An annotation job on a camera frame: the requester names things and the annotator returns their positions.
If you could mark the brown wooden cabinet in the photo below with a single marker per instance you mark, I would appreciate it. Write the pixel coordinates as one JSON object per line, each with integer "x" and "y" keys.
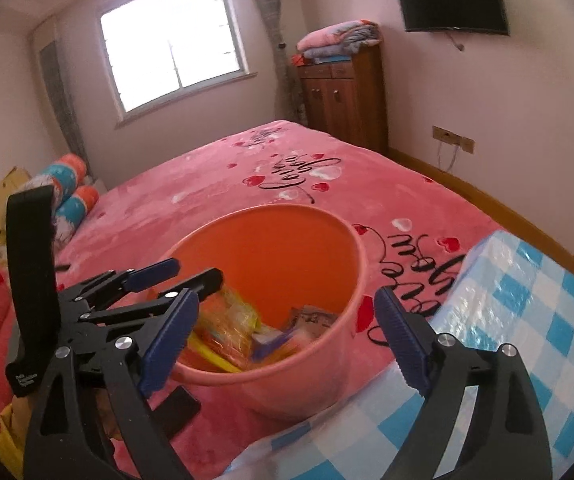
{"x": 348, "y": 99}

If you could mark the blue Vinda tissue pack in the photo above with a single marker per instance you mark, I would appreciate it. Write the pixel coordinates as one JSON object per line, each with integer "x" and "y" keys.
{"x": 275, "y": 348}

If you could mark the blue white checkered tablecloth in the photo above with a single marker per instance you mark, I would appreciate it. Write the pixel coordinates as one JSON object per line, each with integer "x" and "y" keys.
{"x": 507, "y": 293}

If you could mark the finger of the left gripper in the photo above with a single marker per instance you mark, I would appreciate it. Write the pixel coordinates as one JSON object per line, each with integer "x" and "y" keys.
{"x": 105, "y": 289}
{"x": 151, "y": 302}

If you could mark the black smartphone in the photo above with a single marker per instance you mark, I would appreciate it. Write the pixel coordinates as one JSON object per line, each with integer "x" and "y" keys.
{"x": 176, "y": 412}

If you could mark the grey plaid curtain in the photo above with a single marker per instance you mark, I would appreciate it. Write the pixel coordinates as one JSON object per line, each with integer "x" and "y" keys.
{"x": 288, "y": 90}

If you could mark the yellow green snack bag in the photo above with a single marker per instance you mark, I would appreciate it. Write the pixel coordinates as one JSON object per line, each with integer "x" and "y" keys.
{"x": 223, "y": 334}

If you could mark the wall power socket strip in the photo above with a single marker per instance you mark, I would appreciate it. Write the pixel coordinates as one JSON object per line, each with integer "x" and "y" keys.
{"x": 448, "y": 137}

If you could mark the bright bedroom window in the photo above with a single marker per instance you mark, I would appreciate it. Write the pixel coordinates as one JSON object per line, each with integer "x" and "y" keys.
{"x": 160, "y": 48}

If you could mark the orange plastic trash bucket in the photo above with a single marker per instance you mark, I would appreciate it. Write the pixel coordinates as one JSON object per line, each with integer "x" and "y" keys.
{"x": 280, "y": 257}

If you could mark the colourful bolster pillow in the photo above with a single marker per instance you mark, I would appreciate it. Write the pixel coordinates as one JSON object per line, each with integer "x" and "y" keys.
{"x": 72, "y": 197}

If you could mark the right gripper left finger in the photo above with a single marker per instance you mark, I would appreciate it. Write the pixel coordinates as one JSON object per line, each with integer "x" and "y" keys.
{"x": 128, "y": 352}

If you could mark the pink heart bedspread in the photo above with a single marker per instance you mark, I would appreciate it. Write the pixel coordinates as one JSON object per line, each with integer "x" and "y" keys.
{"x": 415, "y": 233}

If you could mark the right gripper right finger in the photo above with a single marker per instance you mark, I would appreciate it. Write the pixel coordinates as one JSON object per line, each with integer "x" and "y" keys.
{"x": 506, "y": 437}

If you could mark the folded pink blanket stack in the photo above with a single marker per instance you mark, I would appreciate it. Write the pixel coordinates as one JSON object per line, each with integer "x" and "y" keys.
{"x": 342, "y": 39}

